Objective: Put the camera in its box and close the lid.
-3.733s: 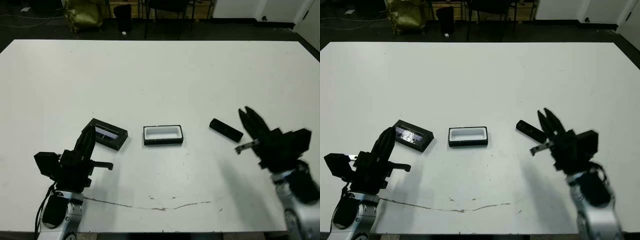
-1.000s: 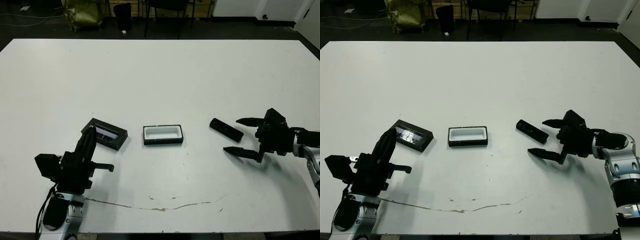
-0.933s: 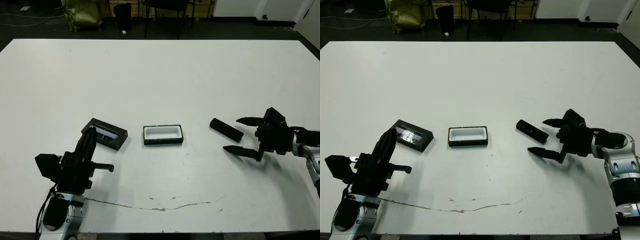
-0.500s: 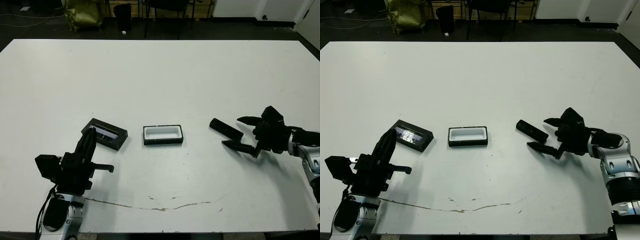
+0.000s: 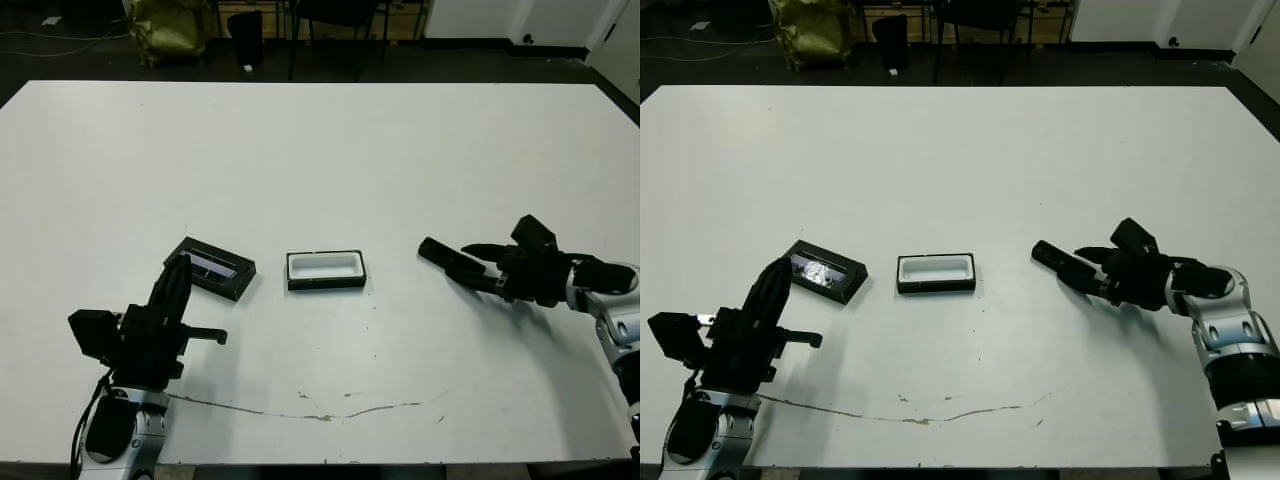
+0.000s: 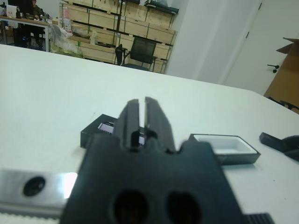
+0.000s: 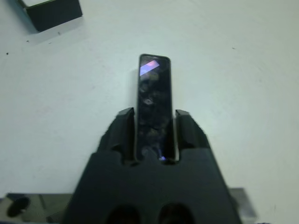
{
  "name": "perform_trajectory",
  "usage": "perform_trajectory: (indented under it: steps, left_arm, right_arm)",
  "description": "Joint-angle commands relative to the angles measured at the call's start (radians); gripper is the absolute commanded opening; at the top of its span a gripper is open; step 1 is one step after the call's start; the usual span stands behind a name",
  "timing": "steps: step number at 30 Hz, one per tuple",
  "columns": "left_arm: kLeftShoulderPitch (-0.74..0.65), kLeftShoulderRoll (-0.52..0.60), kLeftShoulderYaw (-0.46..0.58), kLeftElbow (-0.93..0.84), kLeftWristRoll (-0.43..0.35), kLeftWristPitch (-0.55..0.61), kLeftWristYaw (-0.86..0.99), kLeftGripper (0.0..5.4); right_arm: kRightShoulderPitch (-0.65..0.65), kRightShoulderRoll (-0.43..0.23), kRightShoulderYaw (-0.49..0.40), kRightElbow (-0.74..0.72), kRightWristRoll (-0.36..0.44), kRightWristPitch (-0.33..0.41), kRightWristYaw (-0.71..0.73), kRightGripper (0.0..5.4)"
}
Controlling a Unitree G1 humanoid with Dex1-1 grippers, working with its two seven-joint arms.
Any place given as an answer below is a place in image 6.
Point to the pink and white carton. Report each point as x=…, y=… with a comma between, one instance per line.
x=67, y=23

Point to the white office desk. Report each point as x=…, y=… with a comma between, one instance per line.
x=23, y=22

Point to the black metal stand legs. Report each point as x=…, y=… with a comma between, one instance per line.
x=287, y=103

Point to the white door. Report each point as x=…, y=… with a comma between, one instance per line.
x=264, y=35

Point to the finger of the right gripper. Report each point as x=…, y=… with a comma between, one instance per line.
x=294, y=154
x=292, y=142

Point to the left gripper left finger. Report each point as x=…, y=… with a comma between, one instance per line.
x=129, y=119

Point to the yellow-green plastic sack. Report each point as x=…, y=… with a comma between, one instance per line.
x=63, y=44

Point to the black computer tower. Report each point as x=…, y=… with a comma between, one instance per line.
x=22, y=35

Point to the black bag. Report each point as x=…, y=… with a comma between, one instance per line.
x=119, y=53

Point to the large open cardboard box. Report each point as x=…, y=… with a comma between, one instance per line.
x=287, y=74

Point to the black box lid with print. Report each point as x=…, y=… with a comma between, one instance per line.
x=90, y=135

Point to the stacked wooden crates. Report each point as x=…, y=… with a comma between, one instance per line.
x=135, y=12

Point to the seated person dark hair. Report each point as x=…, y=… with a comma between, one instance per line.
x=37, y=11

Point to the black computer monitor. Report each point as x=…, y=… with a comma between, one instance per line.
x=23, y=5

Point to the black box base white insert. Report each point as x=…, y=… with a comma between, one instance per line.
x=224, y=142

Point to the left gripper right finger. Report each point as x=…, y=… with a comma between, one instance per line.
x=156, y=121

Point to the black mesh office chair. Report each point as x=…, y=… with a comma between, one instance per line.
x=142, y=49

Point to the white paper bag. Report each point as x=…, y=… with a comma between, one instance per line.
x=11, y=10

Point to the long black cases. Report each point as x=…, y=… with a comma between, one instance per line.
x=163, y=9

